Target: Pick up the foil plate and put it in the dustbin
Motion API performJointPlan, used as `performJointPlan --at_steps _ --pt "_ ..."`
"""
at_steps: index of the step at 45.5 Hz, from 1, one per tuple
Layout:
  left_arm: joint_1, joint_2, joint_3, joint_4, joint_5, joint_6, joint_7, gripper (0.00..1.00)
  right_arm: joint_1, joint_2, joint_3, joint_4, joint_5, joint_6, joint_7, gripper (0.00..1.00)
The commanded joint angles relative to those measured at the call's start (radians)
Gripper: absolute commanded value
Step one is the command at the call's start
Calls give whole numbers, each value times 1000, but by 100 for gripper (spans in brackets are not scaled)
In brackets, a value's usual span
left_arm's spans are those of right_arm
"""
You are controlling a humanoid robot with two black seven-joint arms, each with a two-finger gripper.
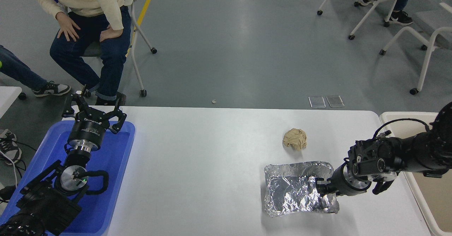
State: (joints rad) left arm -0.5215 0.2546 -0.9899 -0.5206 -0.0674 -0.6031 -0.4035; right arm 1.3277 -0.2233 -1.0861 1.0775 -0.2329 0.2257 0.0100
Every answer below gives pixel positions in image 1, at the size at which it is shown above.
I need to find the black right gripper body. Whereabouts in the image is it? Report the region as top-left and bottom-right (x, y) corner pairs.
(331, 163), (363, 197)

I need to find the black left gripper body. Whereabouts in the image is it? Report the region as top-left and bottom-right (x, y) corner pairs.
(67, 110), (108, 147)

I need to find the silver foil plate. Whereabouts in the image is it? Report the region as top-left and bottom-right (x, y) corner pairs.
(263, 161), (340, 218)

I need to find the clear floor plate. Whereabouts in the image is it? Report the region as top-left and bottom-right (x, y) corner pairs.
(326, 95), (345, 108)
(308, 96), (326, 108)

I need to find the person's right hand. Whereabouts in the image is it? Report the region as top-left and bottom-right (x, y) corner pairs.
(56, 12), (81, 42)

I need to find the person's left hand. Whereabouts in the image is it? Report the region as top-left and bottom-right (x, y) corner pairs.
(100, 26), (123, 42)

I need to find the blue plastic tray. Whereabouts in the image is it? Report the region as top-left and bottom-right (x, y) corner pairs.
(0, 120), (136, 236)

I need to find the white-framed grey wheeled chair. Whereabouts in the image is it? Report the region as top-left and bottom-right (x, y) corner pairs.
(65, 0), (158, 98)
(380, 2), (452, 96)
(317, 0), (405, 41)

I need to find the crumpled tan paper ball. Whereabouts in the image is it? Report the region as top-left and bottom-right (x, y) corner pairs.
(282, 128), (308, 151)

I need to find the person in sneakers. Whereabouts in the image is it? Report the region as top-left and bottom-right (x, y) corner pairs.
(0, 46), (71, 164)

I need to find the white side table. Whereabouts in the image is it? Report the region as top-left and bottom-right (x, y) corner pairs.
(0, 86), (22, 119)

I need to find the large pale bin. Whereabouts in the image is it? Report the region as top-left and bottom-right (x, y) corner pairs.
(380, 111), (452, 236)

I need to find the black cable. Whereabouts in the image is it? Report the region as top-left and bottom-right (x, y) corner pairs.
(0, 137), (37, 175)

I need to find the white cable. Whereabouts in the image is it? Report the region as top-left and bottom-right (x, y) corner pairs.
(0, 151), (18, 188)

